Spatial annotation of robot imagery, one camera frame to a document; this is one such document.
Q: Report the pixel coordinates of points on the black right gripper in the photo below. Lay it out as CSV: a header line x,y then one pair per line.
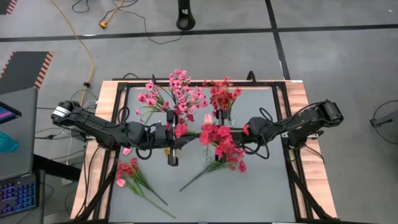
x,y
221,114

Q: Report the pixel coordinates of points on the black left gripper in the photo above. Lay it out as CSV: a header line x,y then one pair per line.
x,y
160,137

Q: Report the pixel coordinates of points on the pale pink artificial tulip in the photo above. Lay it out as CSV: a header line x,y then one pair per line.
x,y
207,119

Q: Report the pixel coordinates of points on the pink artificial flower bunch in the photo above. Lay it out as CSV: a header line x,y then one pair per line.
x,y
178,83
151,101
186,105

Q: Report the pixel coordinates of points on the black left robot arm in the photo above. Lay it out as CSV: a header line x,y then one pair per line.
x,y
93,127

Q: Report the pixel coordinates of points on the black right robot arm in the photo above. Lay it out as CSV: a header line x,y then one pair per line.
x,y
311,119

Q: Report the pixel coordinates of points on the clear short textured vase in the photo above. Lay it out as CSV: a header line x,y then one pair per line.
x,y
231,122

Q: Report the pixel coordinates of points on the amber glass vase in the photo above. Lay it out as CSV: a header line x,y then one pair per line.
x,y
166,151

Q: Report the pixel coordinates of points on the clear tall smooth vase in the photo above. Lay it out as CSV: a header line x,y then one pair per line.
x,y
205,155

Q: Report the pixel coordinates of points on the grey table mat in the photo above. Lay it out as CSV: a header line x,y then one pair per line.
x,y
233,205

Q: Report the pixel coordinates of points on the black tower stand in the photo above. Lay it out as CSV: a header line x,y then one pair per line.
x,y
185,21

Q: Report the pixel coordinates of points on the grey stand foot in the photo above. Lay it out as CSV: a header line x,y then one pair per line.
x,y
385,119

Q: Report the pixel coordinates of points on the keyboard with purple lights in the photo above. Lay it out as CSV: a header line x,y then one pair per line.
x,y
17,194

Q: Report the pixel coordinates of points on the large black striped-edge mat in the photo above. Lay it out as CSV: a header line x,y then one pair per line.
x,y
21,71

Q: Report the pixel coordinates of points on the teal plastic object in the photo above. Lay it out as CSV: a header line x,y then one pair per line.
x,y
6,143

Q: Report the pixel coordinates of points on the small lit display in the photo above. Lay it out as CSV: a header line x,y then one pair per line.
x,y
6,113

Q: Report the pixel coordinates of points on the small black striped-edge mat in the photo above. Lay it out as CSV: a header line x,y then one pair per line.
x,y
4,5

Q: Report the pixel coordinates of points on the black frame clamp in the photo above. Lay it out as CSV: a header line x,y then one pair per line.
x,y
154,79
251,77

